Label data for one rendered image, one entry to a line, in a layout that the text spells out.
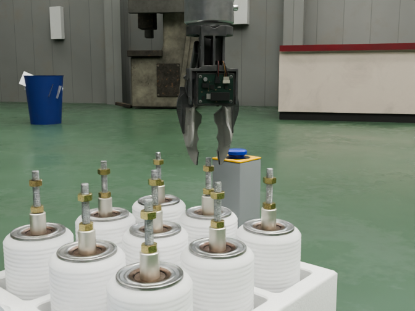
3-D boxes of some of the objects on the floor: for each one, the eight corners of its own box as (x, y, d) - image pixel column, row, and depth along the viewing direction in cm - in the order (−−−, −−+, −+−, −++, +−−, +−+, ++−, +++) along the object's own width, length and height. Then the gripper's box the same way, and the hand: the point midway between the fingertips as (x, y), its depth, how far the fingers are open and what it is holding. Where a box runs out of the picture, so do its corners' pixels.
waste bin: (28, 126, 472) (25, 71, 464) (16, 123, 504) (12, 71, 496) (71, 123, 498) (69, 71, 490) (58, 120, 530) (55, 71, 522)
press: (214, 106, 793) (215, -65, 751) (191, 111, 678) (189, -91, 636) (137, 105, 832) (133, -58, 790) (102, 109, 718) (96, -81, 676)
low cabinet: (421, 110, 703) (425, 52, 690) (450, 124, 490) (457, 42, 477) (299, 107, 753) (301, 54, 740) (277, 120, 540) (279, 45, 527)
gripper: (175, 23, 68) (176, 173, 71) (252, 24, 69) (250, 171, 72) (171, 29, 76) (173, 162, 79) (241, 29, 77) (239, 161, 81)
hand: (207, 155), depth 79 cm, fingers open, 3 cm apart
